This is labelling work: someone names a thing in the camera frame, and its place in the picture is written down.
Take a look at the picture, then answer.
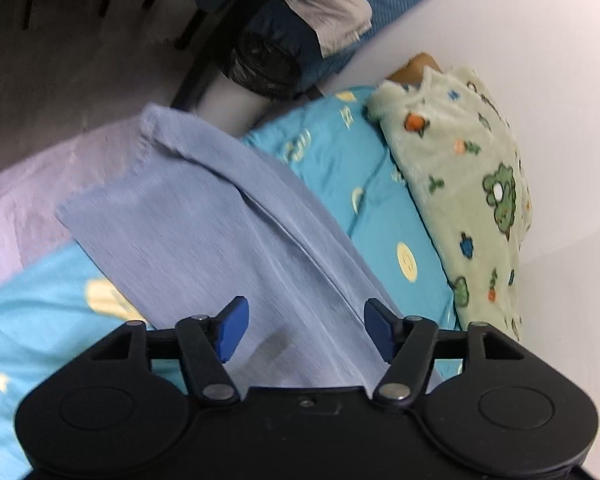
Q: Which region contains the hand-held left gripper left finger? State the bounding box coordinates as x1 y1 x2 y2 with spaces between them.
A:
89 296 251 407

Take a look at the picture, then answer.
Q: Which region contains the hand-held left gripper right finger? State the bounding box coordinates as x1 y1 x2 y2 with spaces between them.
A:
364 298 526 407

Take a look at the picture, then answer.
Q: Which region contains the light blue shirt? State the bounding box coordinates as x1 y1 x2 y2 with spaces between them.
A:
55 104 443 396

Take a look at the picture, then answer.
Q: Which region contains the teal printed bed sheet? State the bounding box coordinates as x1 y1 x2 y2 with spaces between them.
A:
0 86 463 480

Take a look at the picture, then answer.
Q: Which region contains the green cartoon printed blanket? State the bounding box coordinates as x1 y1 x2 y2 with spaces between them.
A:
365 66 533 343

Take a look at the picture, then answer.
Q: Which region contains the lavender cloth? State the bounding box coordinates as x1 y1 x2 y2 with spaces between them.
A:
0 121 153 297

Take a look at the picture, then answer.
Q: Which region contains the brown object under blanket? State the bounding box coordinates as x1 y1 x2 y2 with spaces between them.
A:
385 52 443 83

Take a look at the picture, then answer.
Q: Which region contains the trash bin with black bag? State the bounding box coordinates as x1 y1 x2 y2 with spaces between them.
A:
225 30 306 98

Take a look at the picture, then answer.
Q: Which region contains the white and black table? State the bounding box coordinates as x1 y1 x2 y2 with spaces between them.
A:
170 0 306 111

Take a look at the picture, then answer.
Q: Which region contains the grey cloth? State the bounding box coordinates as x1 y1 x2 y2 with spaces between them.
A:
280 0 373 58

